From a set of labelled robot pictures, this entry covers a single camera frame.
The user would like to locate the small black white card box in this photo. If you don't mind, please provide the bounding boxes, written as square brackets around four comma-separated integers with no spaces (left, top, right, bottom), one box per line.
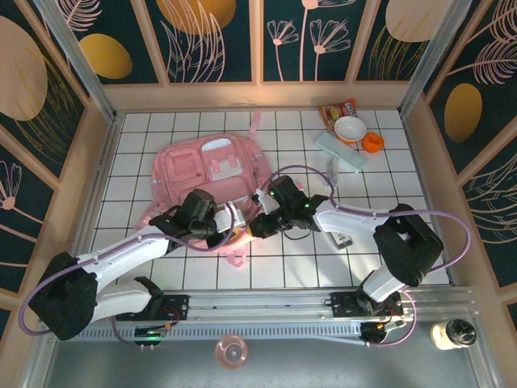
[330,230,354,251]

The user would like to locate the circuit board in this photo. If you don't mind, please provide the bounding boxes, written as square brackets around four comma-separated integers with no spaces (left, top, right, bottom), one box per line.
[134,326,167,349]
[360,318,408,348]

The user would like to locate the pink backpack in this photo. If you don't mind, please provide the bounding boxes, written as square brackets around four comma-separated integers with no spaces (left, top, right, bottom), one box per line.
[135,111,272,268]

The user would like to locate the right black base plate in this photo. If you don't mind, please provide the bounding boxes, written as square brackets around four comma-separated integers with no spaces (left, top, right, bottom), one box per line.
[330,291,405,320]

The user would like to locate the pale blue pencil case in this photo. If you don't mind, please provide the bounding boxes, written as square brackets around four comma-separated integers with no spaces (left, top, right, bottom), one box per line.
[314,132,368,174]

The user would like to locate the slotted metal cable tray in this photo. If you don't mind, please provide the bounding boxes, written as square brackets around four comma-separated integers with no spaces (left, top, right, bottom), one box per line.
[78,325,364,345]

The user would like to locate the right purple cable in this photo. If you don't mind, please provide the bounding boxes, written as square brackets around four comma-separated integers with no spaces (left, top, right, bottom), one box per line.
[258,165,473,348]

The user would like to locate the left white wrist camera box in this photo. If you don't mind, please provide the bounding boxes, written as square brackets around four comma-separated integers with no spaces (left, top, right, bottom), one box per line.
[212,200,248,235]

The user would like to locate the purple cable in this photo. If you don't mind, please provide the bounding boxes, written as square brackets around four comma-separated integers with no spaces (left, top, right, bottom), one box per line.
[19,201,237,348]
[258,165,473,348]

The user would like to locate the aluminium rail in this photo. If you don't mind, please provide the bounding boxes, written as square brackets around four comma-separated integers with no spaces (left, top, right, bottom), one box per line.
[40,285,481,324]

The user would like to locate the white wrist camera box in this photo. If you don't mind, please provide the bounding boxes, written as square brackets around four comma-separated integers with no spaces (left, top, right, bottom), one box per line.
[212,200,248,235]
[251,188,280,215]

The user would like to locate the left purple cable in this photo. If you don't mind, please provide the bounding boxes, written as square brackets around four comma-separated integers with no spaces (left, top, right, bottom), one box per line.
[19,201,237,348]

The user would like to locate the right circuit board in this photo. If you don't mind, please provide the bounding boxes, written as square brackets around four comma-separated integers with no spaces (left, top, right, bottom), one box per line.
[360,318,408,348]

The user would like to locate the white orange bowl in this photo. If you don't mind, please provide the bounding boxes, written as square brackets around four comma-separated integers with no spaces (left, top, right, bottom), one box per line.
[334,116,368,145]

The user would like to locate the left circuit board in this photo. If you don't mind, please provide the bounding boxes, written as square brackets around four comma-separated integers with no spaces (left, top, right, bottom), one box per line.
[134,326,167,349]

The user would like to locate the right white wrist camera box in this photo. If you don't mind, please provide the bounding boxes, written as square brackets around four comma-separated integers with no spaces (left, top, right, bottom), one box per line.
[251,188,280,215]

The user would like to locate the white bottle black cap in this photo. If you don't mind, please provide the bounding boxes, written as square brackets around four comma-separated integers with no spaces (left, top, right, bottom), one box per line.
[430,318,477,351]

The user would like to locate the clear pack of pens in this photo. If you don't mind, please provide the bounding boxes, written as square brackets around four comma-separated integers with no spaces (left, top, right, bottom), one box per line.
[326,157,341,188]

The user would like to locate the aluminium frame post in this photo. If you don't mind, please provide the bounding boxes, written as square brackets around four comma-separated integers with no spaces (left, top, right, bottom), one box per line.
[32,0,119,122]
[397,0,473,118]

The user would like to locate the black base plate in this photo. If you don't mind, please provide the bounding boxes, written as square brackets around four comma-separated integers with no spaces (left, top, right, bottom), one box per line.
[330,291,405,320]
[116,293,190,323]

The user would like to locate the orange snack packet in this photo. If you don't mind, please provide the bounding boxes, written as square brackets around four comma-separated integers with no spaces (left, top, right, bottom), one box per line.
[317,98,359,126]

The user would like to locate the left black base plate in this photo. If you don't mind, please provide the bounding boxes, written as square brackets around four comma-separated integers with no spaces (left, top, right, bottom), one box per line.
[116,293,190,323]

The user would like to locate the pink round cup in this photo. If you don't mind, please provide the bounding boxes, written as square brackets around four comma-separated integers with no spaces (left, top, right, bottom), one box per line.
[214,334,248,369]

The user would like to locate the orange crumpled toy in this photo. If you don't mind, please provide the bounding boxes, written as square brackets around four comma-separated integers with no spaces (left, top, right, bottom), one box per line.
[361,133,384,154]

